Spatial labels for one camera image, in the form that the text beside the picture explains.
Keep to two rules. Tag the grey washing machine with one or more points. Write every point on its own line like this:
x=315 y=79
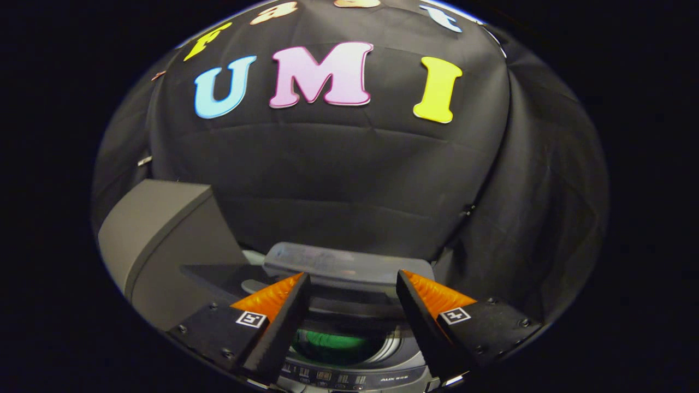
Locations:
x=355 y=374

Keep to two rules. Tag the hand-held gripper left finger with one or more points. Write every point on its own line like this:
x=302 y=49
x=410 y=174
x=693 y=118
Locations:
x=284 y=333

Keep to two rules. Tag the grey cabinet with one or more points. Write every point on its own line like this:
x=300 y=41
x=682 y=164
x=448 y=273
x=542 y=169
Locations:
x=164 y=240

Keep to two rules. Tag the pink clip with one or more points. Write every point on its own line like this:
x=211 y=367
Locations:
x=158 y=75

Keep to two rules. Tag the black backdrop cloth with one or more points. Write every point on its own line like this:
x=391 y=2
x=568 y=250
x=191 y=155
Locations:
x=355 y=174

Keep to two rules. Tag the silver clip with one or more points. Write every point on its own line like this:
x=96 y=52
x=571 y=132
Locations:
x=144 y=160

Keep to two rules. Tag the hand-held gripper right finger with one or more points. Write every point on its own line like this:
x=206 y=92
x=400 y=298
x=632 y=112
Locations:
x=423 y=327

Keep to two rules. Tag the green polo shirt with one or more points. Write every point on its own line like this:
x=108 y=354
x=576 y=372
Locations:
x=333 y=344

